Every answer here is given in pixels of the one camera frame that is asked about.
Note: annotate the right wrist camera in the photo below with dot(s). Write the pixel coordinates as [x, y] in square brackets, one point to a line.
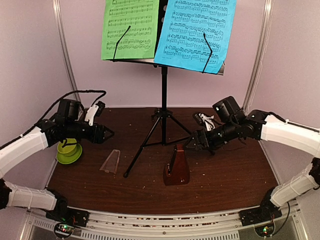
[204, 120]

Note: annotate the right aluminium frame post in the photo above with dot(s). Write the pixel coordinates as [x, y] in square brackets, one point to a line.
[261, 49]

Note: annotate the black music stand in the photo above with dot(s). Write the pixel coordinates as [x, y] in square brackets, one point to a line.
[161, 114]

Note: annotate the green bowl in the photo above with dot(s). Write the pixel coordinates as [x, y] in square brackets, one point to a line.
[67, 147]

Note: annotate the blue sheet music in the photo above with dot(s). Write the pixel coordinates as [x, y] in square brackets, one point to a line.
[195, 34]

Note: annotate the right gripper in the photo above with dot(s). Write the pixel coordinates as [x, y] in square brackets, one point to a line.
[198, 134]

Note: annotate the left aluminium frame post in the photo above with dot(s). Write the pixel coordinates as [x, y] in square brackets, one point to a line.
[63, 43]

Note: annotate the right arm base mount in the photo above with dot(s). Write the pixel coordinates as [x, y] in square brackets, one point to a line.
[263, 221]

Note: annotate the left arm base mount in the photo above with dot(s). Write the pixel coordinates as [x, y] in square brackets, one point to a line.
[67, 223]

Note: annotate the green saucer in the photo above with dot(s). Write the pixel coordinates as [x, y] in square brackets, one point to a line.
[66, 160]

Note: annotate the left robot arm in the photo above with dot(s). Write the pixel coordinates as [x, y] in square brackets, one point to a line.
[69, 125]

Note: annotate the clear metronome cover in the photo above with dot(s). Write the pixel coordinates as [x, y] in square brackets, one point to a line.
[111, 163]

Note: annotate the green sheet music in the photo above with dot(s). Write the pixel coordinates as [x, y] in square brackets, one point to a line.
[129, 29]

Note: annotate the front aluminium rail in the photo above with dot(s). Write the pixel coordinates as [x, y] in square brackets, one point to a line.
[219, 225]

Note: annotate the aluminium frame post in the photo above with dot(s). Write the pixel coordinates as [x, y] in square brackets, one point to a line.
[261, 49]
[63, 43]

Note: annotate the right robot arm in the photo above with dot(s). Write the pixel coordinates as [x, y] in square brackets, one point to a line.
[261, 125]

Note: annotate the brown metronome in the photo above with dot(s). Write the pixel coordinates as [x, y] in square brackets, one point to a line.
[177, 171]

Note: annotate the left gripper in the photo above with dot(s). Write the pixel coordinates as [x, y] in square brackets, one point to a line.
[98, 139]

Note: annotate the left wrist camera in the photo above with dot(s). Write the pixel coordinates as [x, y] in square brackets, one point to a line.
[94, 111]

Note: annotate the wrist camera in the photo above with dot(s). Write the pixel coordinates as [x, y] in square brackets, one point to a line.
[94, 111]
[204, 120]

